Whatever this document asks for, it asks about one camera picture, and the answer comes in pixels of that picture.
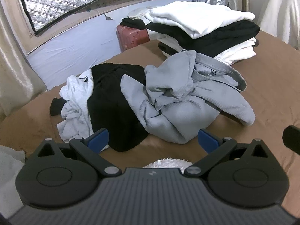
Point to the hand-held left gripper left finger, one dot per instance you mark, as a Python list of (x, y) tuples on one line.
[(98, 140)]

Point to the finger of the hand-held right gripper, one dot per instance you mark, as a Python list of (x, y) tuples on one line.
[(292, 138)]

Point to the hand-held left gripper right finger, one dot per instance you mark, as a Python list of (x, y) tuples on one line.
[(207, 141)]

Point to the grey t-shirt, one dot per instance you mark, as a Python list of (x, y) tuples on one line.
[(182, 112)]

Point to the black crumpled garment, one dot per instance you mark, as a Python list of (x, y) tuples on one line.
[(110, 112)]

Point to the white fluffy item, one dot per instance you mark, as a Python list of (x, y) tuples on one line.
[(167, 163)]

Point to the white crumpled garment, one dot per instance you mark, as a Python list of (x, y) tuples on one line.
[(75, 98)]

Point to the white cloth beside bed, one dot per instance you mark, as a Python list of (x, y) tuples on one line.
[(10, 168)]

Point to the pink suitcase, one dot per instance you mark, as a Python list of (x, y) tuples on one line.
[(133, 38)]

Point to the beige satin curtain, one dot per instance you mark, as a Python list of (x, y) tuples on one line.
[(14, 70)]

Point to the black cloth on suitcase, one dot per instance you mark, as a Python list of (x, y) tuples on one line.
[(133, 23)]

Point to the white folded top garment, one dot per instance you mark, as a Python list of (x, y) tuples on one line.
[(187, 16)]

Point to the white hanging cloth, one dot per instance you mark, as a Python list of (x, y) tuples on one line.
[(281, 11)]

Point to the wooden window frame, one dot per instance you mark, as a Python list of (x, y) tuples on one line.
[(70, 27)]

